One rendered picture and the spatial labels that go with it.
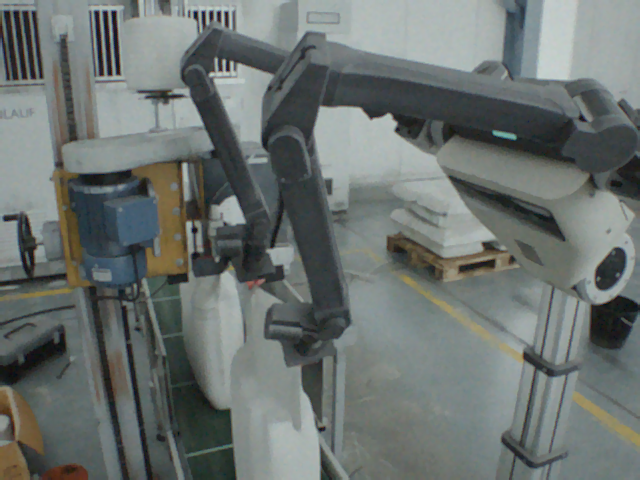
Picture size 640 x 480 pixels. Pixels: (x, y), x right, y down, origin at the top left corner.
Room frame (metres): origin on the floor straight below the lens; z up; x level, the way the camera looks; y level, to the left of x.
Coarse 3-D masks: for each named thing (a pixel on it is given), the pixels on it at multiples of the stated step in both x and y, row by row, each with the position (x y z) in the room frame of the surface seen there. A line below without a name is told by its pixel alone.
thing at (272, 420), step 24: (264, 312) 1.24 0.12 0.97; (240, 360) 1.25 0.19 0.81; (264, 360) 1.07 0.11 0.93; (240, 384) 1.15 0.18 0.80; (264, 384) 1.07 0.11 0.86; (288, 384) 0.99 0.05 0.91; (240, 408) 1.11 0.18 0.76; (264, 408) 1.03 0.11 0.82; (288, 408) 0.99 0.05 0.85; (240, 432) 1.10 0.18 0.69; (264, 432) 0.99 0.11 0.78; (288, 432) 0.99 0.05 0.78; (312, 432) 1.00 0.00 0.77; (240, 456) 1.11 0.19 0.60; (264, 456) 0.98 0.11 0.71; (288, 456) 0.97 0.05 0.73; (312, 456) 1.00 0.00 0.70
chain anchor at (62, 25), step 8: (56, 16) 1.30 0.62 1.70; (64, 16) 1.31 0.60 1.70; (56, 24) 1.29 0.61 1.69; (64, 24) 1.31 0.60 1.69; (72, 24) 1.31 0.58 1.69; (56, 32) 1.28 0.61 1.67; (64, 32) 1.30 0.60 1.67; (72, 32) 1.31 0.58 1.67; (56, 40) 1.30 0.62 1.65; (72, 40) 1.31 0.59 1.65
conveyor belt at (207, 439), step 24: (168, 288) 2.69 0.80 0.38; (168, 312) 2.40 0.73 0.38; (168, 336) 2.15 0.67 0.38; (168, 360) 1.94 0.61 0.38; (192, 384) 1.77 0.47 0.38; (192, 408) 1.61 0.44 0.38; (192, 432) 1.47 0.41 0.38; (216, 432) 1.48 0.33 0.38; (192, 456) 1.35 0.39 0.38; (216, 456) 1.36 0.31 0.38
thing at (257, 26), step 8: (248, 0) 4.56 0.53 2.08; (256, 0) 4.57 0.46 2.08; (264, 0) 4.59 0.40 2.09; (272, 0) 4.68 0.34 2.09; (248, 8) 4.57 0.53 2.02; (256, 8) 4.57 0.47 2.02; (264, 8) 4.60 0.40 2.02; (272, 8) 4.69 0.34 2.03; (248, 16) 4.57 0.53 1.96; (256, 16) 4.57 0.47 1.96; (264, 16) 4.60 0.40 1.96; (272, 16) 4.69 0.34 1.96; (248, 24) 4.55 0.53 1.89; (256, 24) 4.57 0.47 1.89; (264, 24) 4.61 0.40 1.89; (248, 32) 4.54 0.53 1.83; (256, 32) 4.57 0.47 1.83; (264, 32) 4.63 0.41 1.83
